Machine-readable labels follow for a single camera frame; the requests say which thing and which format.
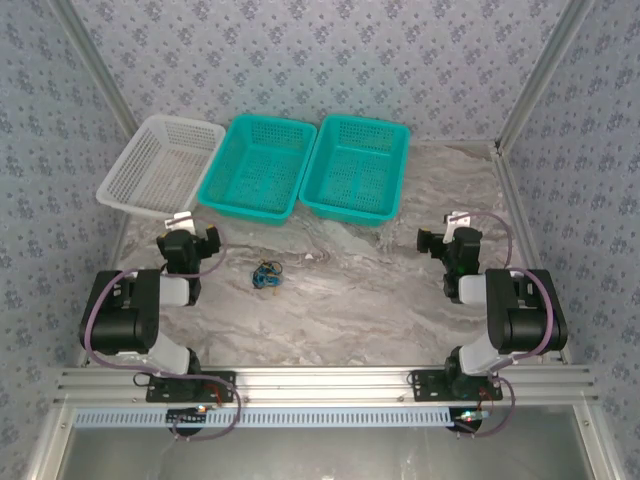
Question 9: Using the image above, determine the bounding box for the blue cable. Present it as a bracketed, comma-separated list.
[250, 259, 285, 291]

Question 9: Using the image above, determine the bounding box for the teal plastic basket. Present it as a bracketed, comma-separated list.
[197, 113, 319, 227]
[298, 113, 412, 230]

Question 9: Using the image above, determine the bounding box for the white plastic basket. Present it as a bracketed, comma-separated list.
[95, 114, 227, 220]

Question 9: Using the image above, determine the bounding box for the left control board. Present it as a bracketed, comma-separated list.
[167, 405, 211, 426]

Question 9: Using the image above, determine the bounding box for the control board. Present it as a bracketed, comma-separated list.
[452, 407, 489, 431]
[167, 405, 211, 426]

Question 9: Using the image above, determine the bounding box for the right control board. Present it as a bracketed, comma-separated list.
[452, 407, 489, 431]

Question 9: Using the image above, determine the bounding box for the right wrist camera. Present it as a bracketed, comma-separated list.
[443, 211, 472, 241]

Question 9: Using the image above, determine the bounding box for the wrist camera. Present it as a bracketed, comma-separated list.
[165, 211, 195, 232]
[443, 211, 472, 241]

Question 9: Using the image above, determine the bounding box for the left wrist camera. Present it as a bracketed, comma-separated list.
[165, 211, 195, 232]

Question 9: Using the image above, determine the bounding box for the aluminium table side rail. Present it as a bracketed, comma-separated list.
[492, 144, 571, 364]
[74, 214, 132, 369]

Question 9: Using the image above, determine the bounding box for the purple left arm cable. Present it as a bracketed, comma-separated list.
[81, 219, 245, 444]

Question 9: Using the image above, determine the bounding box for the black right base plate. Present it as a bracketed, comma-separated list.
[409, 368, 504, 404]

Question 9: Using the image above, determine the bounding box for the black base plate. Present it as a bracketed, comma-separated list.
[145, 370, 237, 404]
[409, 368, 504, 404]

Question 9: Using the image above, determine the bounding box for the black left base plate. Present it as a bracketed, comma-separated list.
[145, 370, 237, 404]

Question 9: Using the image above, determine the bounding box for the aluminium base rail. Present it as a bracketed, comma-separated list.
[53, 364, 599, 405]

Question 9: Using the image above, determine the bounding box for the aluminium frame post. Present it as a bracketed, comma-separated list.
[494, 0, 596, 151]
[49, 0, 139, 134]

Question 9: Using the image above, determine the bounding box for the white slotted cable duct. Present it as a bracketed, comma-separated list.
[73, 405, 484, 430]

